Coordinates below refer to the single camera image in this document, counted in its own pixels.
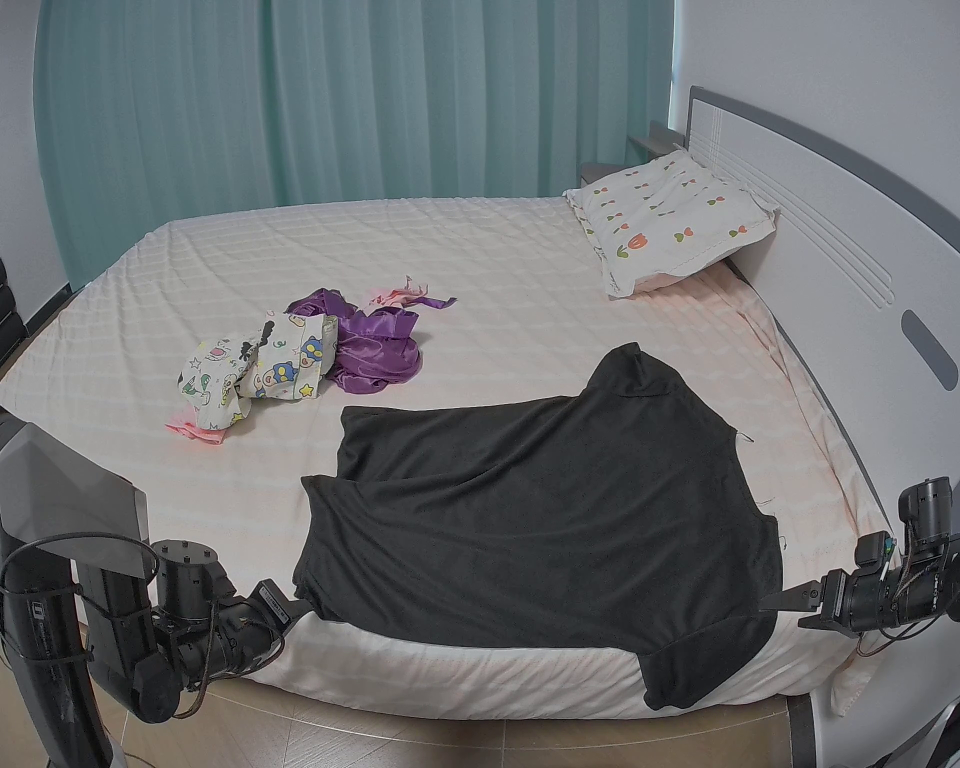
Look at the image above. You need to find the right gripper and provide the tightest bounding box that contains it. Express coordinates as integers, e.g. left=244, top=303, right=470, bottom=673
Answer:
left=757, top=570, right=909, bottom=640

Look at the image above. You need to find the black cable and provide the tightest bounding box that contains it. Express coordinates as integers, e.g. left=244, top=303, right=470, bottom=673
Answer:
left=0, top=529, right=162, bottom=601

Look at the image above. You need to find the blue-green curtain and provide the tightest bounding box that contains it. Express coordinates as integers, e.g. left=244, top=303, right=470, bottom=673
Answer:
left=33, top=0, right=676, bottom=290

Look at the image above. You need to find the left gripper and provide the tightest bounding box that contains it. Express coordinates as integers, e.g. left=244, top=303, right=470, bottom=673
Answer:
left=180, top=598, right=312, bottom=680

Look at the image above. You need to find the pale pink garment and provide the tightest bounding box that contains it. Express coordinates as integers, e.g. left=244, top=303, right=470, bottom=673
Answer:
left=369, top=274, right=429, bottom=310

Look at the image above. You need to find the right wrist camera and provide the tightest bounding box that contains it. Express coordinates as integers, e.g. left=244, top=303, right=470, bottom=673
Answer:
left=855, top=531, right=897, bottom=582

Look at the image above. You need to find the bed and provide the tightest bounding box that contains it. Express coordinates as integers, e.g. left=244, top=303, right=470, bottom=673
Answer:
left=0, top=84, right=960, bottom=768

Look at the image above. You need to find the white printed pillow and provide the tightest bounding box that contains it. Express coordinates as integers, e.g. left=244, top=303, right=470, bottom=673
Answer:
left=562, top=147, right=781, bottom=300

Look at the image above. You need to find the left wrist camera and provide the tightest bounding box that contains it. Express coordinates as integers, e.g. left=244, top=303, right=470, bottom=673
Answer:
left=257, top=579, right=295, bottom=625

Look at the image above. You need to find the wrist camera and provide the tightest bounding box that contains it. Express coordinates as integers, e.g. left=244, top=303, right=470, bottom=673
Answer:
left=855, top=531, right=897, bottom=582
left=257, top=579, right=295, bottom=625

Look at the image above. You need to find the grey bedside table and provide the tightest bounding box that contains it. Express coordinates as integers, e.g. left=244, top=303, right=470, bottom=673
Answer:
left=579, top=120, right=691, bottom=189

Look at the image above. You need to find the white printed pyjama top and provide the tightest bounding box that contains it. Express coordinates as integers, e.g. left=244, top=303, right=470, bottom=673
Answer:
left=176, top=311, right=339, bottom=432

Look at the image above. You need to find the black T-shirt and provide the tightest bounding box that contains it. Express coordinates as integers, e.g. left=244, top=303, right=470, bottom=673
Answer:
left=291, top=342, right=785, bottom=711

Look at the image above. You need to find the purple satin garment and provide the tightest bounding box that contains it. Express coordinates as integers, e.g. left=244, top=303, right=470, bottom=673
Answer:
left=285, top=286, right=460, bottom=393

